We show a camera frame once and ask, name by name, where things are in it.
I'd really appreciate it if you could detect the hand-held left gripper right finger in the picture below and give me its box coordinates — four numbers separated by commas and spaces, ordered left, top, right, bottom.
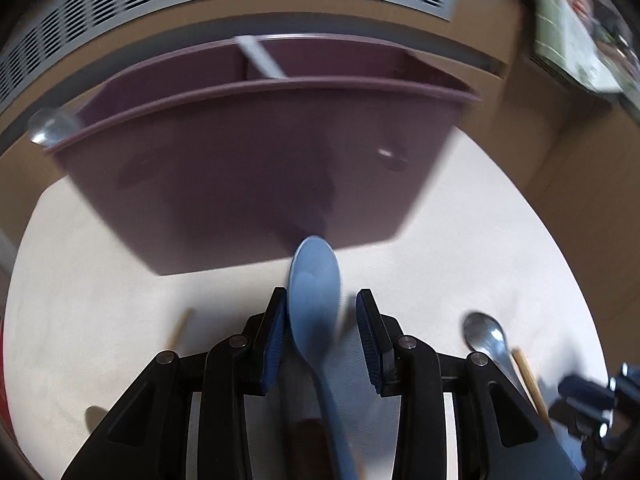
355, 288, 586, 480

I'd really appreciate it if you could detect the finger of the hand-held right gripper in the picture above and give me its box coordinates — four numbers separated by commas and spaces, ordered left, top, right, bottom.
548, 374, 617, 423
607, 361, 640, 397

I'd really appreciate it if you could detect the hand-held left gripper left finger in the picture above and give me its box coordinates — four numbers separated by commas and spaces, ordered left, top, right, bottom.
60, 286, 289, 480

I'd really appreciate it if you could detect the wooden chopstick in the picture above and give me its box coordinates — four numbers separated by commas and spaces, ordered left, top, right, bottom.
167, 308, 195, 350
511, 347, 554, 429

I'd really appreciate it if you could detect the blue plastic spoon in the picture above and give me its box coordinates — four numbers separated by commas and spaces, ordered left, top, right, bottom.
288, 235, 359, 480

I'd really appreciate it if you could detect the large metal spoon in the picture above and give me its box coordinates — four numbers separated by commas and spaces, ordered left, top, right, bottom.
462, 311, 526, 401

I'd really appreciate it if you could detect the purple utensil holder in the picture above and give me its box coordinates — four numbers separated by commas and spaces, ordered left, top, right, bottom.
47, 32, 483, 277

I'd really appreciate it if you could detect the white plastic spoon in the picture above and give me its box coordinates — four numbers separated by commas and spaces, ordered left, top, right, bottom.
235, 36, 289, 81

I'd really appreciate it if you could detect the small metal spoon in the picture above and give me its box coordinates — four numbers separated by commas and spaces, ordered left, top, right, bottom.
27, 107, 83, 147

